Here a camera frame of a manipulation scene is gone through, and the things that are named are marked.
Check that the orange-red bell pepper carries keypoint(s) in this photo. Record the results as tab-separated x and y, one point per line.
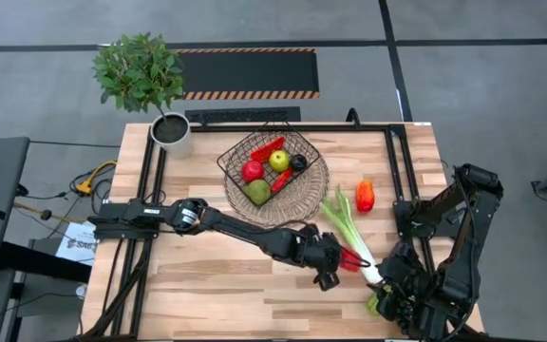
364	195

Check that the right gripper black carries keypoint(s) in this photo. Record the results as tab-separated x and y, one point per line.
406	285

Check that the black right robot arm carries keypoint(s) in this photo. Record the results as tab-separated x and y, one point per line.
473	214

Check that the yellow-green apple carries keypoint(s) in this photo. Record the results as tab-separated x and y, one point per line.
279	161

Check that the white printed paper sheet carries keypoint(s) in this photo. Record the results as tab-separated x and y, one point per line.
76	247

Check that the round woven placemat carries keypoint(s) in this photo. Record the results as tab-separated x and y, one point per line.
302	199

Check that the red apple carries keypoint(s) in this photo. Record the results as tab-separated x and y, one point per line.
252	171

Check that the red bell pepper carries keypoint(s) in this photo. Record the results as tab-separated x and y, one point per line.
350	261

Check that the hazard-striped black floor mat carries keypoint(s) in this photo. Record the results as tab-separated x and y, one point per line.
250	71

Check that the green speckled pear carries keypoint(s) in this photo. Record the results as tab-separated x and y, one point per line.
258	192

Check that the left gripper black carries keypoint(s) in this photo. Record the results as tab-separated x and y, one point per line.
321	249

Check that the green lettuce head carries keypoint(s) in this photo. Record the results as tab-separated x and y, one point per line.
373	305

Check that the dark purple plum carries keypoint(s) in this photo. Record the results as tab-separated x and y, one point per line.
298	163

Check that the green plant in white pot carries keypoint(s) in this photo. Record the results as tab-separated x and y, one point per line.
136	71

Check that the small red pepper green stem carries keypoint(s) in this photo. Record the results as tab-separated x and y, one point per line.
281	181

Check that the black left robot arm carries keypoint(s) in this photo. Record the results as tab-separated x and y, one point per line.
245	230

